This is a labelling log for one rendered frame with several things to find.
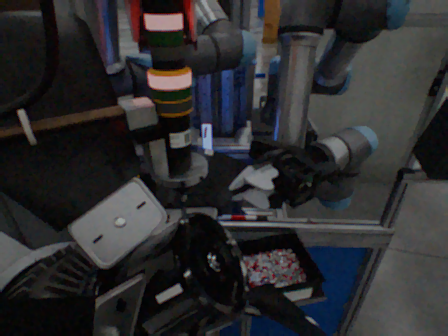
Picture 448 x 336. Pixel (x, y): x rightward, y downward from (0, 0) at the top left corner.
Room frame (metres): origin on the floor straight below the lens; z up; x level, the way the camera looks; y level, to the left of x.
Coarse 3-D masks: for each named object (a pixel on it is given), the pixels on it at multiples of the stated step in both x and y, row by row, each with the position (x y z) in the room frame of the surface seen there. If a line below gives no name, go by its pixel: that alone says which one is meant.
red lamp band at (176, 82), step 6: (150, 78) 0.29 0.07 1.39; (156, 78) 0.28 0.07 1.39; (162, 78) 0.28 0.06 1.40; (168, 78) 0.28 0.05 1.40; (174, 78) 0.28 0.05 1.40; (180, 78) 0.29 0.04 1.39; (186, 78) 0.29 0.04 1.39; (150, 84) 0.29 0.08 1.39; (156, 84) 0.28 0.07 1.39; (162, 84) 0.28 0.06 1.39; (168, 84) 0.28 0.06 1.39; (174, 84) 0.28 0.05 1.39; (180, 84) 0.29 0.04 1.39; (186, 84) 0.29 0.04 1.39
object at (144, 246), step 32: (192, 224) 0.23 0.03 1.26; (128, 256) 0.24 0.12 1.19; (160, 256) 0.19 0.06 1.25; (192, 256) 0.19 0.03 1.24; (224, 256) 0.22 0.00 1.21; (96, 288) 0.19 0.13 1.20; (160, 288) 0.16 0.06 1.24; (192, 288) 0.16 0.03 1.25; (224, 288) 0.18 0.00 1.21; (160, 320) 0.15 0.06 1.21; (192, 320) 0.15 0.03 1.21; (224, 320) 0.15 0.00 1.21
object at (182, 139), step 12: (168, 120) 0.29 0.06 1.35; (180, 120) 0.29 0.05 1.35; (168, 132) 0.29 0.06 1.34; (180, 132) 0.29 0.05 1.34; (168, 144) 0.29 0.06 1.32; (180, 144) 0.29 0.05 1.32; (168, 156) 0.29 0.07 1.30; (180, 156) 0.29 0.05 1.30; (168, 168) 0.29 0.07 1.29; (180, 168) 0.29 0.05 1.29
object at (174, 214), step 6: (168, 210) 0.33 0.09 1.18; (174, 210) 0.33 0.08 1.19; (180, 210) 0.33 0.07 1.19; (192, 210) 0.33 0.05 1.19; (198, 210) 0.33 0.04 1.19; (204, 210) 0.33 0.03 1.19; (210, 210) 0.33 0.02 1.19; (216, 210) 0.32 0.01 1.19; (174, 216) 0.32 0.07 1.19; (180, 216) 0.32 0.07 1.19; (216, 216) 0.31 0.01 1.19
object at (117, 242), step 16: (128, 192) 0.26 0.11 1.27; (144, 192) 0.26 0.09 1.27; (96, 208) 0.24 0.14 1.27; (112, 208) 0.24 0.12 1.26; (128, 208) 0.25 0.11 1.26; (144, 208) 0.25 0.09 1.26; (160, 208) 0.26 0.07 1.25; (80, 224) 0.23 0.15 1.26; (96, 224) 0.23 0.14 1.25; (112, 224) 0.23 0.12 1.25; (128, 224) 0.24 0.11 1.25; (144, 224) 0.24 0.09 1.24; (160, 224) 0.24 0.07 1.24; (80, 240) 0.22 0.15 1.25; (112, 240) 0.22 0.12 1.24; (128, 240) 0.23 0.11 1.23; (96, 256) 0.21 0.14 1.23; (112, 256) 0.21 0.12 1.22
